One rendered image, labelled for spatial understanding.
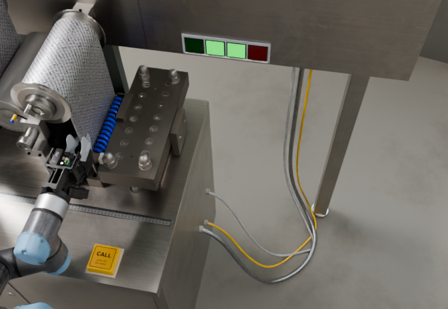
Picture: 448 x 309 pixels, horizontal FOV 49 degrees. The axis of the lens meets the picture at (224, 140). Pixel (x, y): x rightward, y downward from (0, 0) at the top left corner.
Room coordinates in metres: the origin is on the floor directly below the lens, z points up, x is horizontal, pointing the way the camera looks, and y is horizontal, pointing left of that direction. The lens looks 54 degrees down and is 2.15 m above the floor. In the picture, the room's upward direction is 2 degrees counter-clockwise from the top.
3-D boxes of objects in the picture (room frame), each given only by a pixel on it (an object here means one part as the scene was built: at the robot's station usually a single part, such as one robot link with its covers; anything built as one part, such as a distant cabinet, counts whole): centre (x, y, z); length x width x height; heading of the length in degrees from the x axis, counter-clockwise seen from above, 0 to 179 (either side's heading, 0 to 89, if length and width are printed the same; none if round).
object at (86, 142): (0.75, 0.36, 1.11); 0.09 x 0.03 x 0.06; 167
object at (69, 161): (0.65, 0.40, 1.12); 0.12 x 0.08 x 0.09; 168
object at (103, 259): (0.52, 0.33, 0.91); 0.07 x 0.07 x 0.02; 78
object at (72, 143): (0.76, 0.40, 1.11); 0.09 x 0.03 x 0.06; 169
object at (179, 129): (0.90, 0.13, 0.96); 0.10 x 0.03 x 0.11; 168
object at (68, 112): (0.78, 0.44, 1.25); 0.15 x 0.01 x 0.15; 78
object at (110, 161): (0.75, 0.31, 1.05); 0.04 x 0.04 x 0.04
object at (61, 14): (1.03, 0.38, 1.25); 0.15 x 0.01 x 0.15; 78
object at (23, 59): (0.93, 0.53, 1.17); 0.26 x 0.12 x 0.12; 168
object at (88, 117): (0.89, 0.35, 1.11); 0.23 x 0.01 x 0.18; 168
